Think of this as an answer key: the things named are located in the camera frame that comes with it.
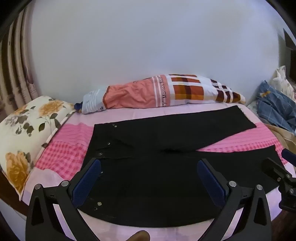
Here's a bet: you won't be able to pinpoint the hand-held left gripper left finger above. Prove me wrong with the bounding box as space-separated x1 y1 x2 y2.
25 158 101 241

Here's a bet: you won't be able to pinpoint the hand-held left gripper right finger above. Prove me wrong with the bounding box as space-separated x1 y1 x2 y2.
197 159 272 241

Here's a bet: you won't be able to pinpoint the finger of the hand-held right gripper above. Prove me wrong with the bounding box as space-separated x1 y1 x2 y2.
282 149 296 167
261 158 296 212

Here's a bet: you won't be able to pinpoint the black pants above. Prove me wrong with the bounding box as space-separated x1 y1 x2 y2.
79 105 287 228

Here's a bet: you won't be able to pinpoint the person's left hand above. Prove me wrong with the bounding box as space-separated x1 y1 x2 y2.
128 232 151 241

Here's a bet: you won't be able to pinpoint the beige cloth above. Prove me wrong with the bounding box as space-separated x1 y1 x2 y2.
266 124 296 160

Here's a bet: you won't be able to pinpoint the pink checked bed sheet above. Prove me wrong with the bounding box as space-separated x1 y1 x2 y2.
20 102 296 241

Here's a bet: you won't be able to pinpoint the blue plaid cloth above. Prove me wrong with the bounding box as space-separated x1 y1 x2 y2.
255 80 296 135

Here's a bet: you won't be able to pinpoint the white floral cloth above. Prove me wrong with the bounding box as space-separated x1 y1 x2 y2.
272 65 296 100

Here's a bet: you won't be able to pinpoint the floral pillow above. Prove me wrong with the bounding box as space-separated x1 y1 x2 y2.
0 96 75 202

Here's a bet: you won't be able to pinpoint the orange plaid pillow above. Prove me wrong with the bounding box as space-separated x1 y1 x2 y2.
81 74 246 115

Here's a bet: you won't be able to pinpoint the striped brown curtain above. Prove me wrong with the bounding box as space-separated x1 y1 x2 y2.
0 5 44 121

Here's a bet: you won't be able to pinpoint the wooden bed frame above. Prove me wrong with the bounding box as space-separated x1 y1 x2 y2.
0 171 26 216

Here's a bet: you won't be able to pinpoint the dark wall object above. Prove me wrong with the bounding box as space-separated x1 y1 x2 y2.
283 28 296 49

